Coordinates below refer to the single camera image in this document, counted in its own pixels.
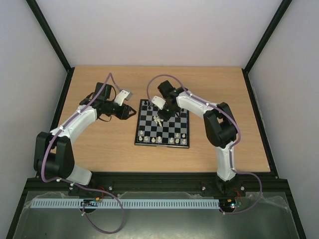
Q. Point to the light blue cable duct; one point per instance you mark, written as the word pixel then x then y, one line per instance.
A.
pixel 126 203

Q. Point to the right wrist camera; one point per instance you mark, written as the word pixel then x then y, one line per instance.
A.
pixel 158 102

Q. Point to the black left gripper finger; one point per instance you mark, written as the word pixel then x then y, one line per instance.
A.
pixel 131 110
pixel 129 115

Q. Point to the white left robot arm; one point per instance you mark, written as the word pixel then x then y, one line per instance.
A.
pixel 54 158

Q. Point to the white king piece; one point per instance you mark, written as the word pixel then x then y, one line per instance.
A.
pixel 158 120

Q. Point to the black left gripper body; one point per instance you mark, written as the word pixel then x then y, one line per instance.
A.
pixel 121 115

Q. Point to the black and grey chessboard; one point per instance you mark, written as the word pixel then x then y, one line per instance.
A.
pixel 176 124

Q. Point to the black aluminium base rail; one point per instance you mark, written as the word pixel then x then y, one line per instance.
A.
pixel 204 184

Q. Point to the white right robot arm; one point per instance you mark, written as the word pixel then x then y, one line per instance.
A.
pixel 220 126

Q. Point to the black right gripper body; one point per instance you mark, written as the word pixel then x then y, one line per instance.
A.
pixel 165 115

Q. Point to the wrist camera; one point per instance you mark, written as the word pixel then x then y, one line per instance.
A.
pixel 158 102
pixel 122 96

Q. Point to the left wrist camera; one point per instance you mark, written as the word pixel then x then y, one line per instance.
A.
pixel 122 96

